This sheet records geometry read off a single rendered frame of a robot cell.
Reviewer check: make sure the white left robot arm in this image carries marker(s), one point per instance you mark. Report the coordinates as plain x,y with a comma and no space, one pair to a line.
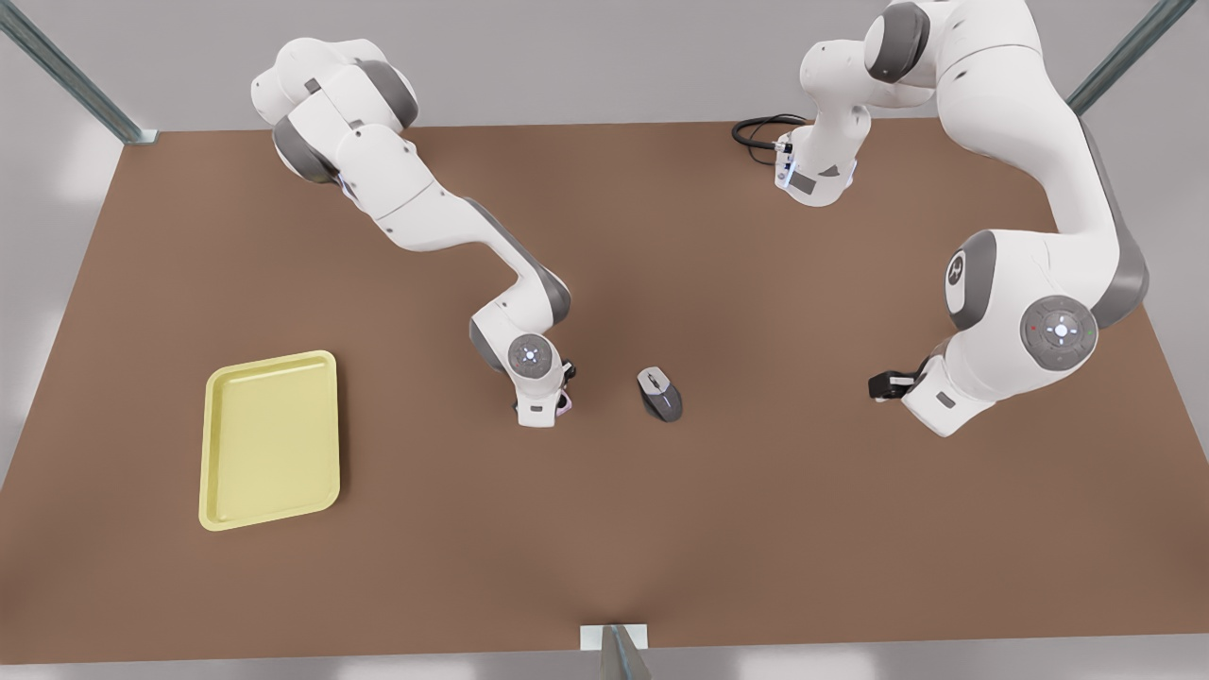
1030,113

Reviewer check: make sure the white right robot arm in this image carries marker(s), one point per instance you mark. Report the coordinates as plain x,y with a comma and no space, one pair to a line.
416,194

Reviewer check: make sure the grey computer mouse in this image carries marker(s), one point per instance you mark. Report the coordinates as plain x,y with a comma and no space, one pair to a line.
659,393

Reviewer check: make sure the yellow rectangular tray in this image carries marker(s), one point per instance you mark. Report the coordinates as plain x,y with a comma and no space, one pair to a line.
270,439

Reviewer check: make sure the silver frame post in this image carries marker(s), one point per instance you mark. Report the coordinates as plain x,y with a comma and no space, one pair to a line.
1124,52
619,652
66,68

